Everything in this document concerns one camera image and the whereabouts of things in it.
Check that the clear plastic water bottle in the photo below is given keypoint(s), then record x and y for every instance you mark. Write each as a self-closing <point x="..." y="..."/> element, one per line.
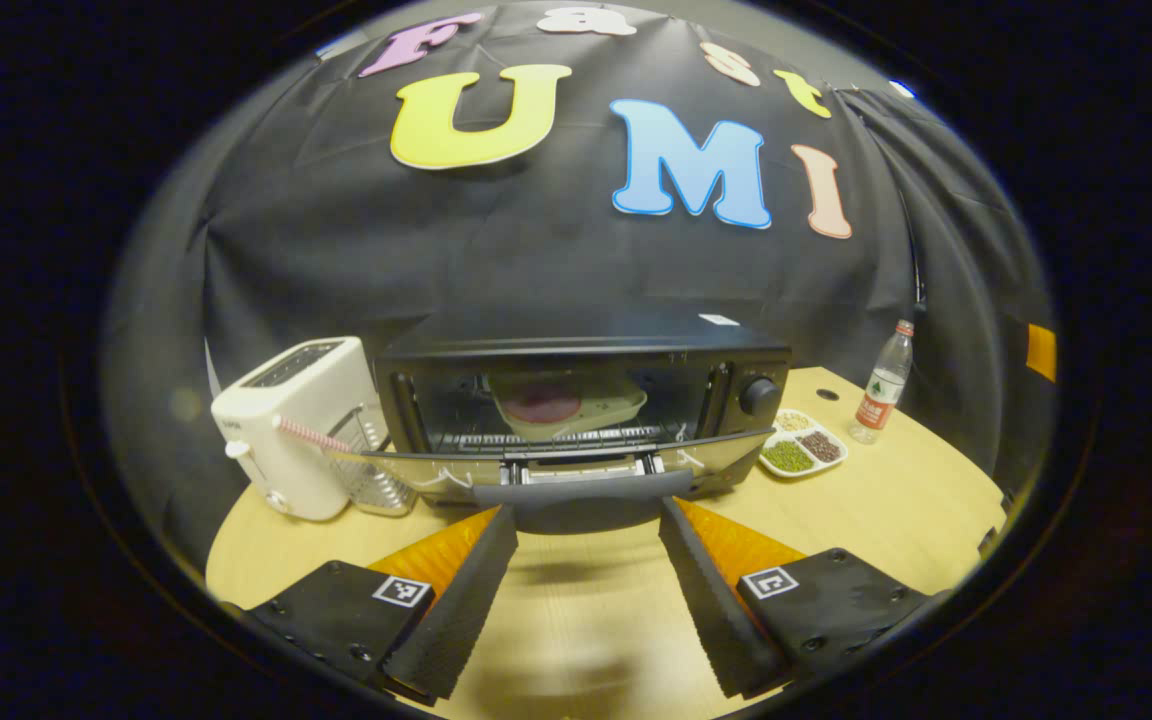
<point x="881" y="390"/>

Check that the pile of green beans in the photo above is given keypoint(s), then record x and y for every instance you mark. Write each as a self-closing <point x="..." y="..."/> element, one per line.
<point x="788" y="457"/>

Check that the black backdrop cloth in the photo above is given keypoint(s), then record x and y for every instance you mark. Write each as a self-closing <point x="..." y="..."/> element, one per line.
<point x="536" y="260"/>

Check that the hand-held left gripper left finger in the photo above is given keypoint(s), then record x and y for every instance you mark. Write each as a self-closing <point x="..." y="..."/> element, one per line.
<point x="466" y="610"/>

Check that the pile of dark red beans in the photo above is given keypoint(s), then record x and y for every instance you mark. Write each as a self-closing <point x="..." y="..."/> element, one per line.
<point x="821" y="446"/>

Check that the small ceiling light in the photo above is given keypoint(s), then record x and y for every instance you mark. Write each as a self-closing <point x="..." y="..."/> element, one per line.
<point x="902" y="89"/>

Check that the black electric oven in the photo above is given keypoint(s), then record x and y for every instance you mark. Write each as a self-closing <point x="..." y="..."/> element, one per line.
<point x="586" y="340"/>

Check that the white divided dish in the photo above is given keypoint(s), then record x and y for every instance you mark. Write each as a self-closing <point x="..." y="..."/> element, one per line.
<point x="779" y="436"/>

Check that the white toaster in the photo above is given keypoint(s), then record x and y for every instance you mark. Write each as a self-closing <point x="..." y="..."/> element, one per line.
<point x="286" y="440"/>

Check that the pink meat slice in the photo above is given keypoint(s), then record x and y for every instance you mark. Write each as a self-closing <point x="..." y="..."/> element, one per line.
<point x="541" y="405"/>

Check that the pale food tray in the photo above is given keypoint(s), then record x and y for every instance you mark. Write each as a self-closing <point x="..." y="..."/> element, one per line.
<point x="616" y="405"/>

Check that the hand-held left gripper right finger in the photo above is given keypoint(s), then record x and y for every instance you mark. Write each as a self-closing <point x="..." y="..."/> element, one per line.
<point x="711" y="600"/>

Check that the pink striped straw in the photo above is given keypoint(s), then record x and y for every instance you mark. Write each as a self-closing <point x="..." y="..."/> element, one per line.
<point x="311" y="434"/>

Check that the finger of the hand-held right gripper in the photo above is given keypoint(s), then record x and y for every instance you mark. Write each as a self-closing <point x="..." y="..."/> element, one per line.
<point x="1041" y="352"/>

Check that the pile of pale beans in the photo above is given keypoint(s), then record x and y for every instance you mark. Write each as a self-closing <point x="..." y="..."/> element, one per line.
<point x="795" y="421"/>

